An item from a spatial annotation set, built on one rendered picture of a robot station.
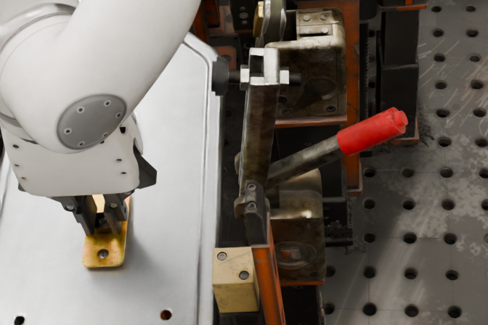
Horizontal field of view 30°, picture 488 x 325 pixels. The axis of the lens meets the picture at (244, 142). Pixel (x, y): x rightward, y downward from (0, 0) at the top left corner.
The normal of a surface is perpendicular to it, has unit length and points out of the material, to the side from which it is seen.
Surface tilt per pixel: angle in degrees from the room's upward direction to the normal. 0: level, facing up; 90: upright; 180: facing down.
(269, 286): 90
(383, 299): 0
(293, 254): 90
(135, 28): 72
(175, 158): 0
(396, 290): 0
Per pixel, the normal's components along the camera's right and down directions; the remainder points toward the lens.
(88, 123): 0.49, 0.65
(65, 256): -0.11, -0.59
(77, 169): 0.02, 0.83
